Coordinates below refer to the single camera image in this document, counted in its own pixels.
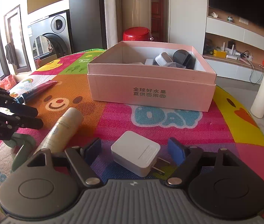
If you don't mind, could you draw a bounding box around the pink blue toothpaste tube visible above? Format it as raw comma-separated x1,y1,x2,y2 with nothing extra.
16,80,58,104

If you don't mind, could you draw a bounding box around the cream lotion tube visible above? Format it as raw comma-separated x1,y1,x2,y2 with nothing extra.
34,107,84,153

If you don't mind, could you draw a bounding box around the black cup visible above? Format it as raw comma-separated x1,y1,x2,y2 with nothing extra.
173,50,195,69

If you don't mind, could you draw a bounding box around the white square charger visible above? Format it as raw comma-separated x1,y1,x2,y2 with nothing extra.
111,131,170,178

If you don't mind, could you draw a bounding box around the colourful cartoon play mat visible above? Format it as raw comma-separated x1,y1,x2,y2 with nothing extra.
0,49,264,222

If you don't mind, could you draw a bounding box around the pink cardboard box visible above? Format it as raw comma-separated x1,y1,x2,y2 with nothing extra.
87,41,216,112

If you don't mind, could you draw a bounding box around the silver washing machine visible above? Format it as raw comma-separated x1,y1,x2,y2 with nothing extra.
28,10,72,60

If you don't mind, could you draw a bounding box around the yellow toy box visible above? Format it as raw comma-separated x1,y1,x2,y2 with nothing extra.
213,50,227,58

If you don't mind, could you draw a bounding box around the white tv cabinet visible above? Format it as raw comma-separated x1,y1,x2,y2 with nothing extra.
167,0,264,83

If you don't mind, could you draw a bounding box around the red trash bin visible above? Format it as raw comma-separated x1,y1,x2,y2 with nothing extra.
122,27,154,41

